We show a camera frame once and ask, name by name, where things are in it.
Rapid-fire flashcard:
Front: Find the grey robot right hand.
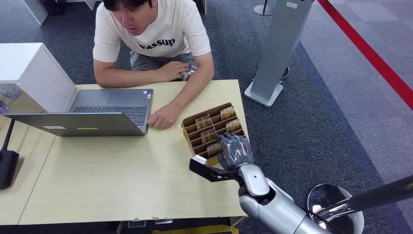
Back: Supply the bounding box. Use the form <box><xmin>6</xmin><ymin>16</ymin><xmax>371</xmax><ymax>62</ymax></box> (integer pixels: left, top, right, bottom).
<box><xmin>216</xmin><ymin>132</ymin><xmax>255</xmax><ymax>171</ymax></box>

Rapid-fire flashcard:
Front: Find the person's left hand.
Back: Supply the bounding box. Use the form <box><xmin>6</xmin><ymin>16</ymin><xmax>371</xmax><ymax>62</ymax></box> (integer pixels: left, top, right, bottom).
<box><xmin>147</xmin><ymin>102</ymin><xmax>183</xmax><ymax>130</ymax></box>

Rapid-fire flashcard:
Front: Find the person's right hand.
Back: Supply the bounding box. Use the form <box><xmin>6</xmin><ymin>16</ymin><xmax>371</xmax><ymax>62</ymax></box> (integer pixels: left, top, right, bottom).
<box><xmin>160</xmin><ymin>60</ymin><xmax>191</xmax><ymax>82</ymax></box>

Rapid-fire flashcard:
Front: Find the gold printed card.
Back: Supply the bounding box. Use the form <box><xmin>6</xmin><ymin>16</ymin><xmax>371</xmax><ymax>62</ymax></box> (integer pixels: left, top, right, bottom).
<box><xmin>206</xmin><ymin>143</ymin><xmax>223</xmax><ymax>158</ymax></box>
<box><xmin>200</xmin><ymin>128</ymin><xmax>217</xmax><ymax>144</ymax></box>
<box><xmin>220</xmin><ymin>106</ymin><xmax>236</xmax><ymax>121</ymax></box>
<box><xmin>195</xmin><ymin>114</ymin><xmax>214</xmax><ymax>131</ymax></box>
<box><xmin>225</xmin><ymin>118</ymin><xmax>242</xmax><ymax>133</ymax></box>

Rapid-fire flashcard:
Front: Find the brown cardboard card holder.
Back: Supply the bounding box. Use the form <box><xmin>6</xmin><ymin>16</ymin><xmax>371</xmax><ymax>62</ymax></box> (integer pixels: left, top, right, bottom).
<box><xmin>181</xmin><ymin>102</ymin><xmax>248</xmax><ymax>167</ymax></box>

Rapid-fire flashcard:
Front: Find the person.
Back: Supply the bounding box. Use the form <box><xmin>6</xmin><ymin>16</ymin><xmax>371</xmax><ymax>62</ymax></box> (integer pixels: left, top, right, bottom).
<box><xmin>93</xmin><ymin>0</ymin><xmax>216</xmax><ymax>130</ymax></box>

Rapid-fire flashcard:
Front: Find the patterned small pouch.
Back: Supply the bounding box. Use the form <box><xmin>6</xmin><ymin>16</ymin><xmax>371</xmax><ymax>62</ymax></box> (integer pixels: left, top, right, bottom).
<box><xmin>180</xmin><ymin>63</ymin><xmax>198</xmax><ymax>82</ymax></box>

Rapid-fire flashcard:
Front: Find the grey laptop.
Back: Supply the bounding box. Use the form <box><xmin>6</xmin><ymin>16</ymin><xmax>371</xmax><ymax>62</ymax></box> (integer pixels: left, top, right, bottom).
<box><xmin>2</xmin><ymin>88</ymin><xmax>154</xmax><ymax>137</ymax></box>

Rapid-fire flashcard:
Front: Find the yellow object under table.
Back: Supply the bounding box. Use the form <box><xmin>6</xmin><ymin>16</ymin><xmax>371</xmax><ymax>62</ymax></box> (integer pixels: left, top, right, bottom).
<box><xmin>151</xmin><ymin>225</ymin><xmax>240</xmax><ymax>234</ymax></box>

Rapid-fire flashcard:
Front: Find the grey kiosk pillar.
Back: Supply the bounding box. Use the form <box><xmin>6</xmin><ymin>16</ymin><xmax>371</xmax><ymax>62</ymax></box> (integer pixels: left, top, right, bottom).
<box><xmin>244</xmin><ymin>0</ymin><xmax>316</xmax><ymax>109</ymax></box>

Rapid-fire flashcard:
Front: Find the round stanchion base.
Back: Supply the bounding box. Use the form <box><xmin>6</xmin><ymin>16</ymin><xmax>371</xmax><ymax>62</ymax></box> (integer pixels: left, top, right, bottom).
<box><xmin>253</xmin><ymin>0</ymin><xmax>275</xmax><ymax>17</ymax></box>

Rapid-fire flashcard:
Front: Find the chrome stanchion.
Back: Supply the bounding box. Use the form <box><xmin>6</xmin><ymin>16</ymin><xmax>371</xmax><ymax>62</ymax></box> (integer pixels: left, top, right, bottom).
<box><xmin>306</xmin><ymin>175</ymin><xmax>413</xmax><ymax>234</ymax></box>

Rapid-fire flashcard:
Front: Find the white cabinet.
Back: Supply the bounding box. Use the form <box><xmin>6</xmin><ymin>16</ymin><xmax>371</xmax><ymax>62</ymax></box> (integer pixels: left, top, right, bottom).
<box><xmin>0</xmin><ymin>42</ymin><xmax>77</xmax><ymax>114</ymax></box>

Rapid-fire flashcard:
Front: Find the white furniture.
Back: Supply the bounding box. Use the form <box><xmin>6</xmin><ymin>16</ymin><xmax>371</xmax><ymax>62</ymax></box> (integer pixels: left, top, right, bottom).
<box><xmin>21</xmin><ymin>0</ymin><xmax>97</xmax><ymax>26</ymax></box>

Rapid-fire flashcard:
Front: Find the red barrier belt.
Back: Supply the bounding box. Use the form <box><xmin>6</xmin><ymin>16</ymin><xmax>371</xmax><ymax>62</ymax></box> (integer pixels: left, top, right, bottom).
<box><xmin>317</xmin><ymin>0</ymin><xmax>413</xmax><ymax>111</ymax></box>

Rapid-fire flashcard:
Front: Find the black stand with pole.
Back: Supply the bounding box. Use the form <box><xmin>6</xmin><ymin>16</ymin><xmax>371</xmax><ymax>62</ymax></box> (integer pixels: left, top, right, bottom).
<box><xmin>0</xmin><ymin>118</ymin><xmax>20</xmax><ymax>191</ymax></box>

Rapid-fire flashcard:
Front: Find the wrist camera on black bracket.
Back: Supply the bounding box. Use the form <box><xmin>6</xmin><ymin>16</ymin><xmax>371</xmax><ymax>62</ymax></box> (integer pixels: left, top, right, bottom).
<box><xmin>188</xmin><ymin>155</ymin><xmax>242</xmax><ymax>183</ymax></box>

